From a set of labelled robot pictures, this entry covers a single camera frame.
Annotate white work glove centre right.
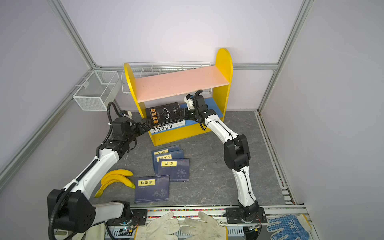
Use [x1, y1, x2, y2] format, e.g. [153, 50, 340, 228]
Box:
[180, 212, 228, 240]

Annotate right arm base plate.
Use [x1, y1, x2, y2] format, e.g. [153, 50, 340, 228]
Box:
[224, 207, 267, 224]

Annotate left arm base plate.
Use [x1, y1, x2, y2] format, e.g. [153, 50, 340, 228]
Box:
[107, 209, 148, 227]

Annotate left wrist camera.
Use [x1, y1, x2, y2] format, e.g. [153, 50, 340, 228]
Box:
[120, 111, 133, 120]

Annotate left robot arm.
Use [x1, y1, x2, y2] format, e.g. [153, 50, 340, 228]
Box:
[47, 102, 151, 240]

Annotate black book orange title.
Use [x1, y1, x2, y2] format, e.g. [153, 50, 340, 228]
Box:
[146, 102, 184, 127]

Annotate blue dotted knit glove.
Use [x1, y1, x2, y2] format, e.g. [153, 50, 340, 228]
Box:
[267, 214, 313, 240]

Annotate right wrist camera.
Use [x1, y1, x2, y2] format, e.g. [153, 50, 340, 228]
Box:
[184, 94, 195, 110]

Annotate white work glove centre left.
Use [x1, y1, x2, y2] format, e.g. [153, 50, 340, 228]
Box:
[134, 212, 180, 240]

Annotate yellow banana bunch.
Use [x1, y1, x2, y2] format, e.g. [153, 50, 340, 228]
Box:
[95, 169, 136, 198]

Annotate white work glove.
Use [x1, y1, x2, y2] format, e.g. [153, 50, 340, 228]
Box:
[180, 212, 228, 240]
[134, 212, 180, 240]

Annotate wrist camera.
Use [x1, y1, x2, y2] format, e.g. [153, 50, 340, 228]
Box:
[120, 111, 133, 120]
[184, 94, 195, 110]

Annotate navy book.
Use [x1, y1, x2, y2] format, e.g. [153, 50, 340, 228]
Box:
[153, 150, 184, 173]
[152, 145, 181, 162]
[134, 176, 170, 204]
[157, 159, 190, 182]

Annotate yellow shelf with pink and blue boards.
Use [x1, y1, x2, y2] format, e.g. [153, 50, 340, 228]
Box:
[124, 48, 234, 146]

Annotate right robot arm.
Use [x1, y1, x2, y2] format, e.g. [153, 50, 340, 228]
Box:
[184, 91, 263, 223]

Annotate white mesh box basket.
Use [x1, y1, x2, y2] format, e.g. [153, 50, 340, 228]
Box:
[73, 71, 122, 112]

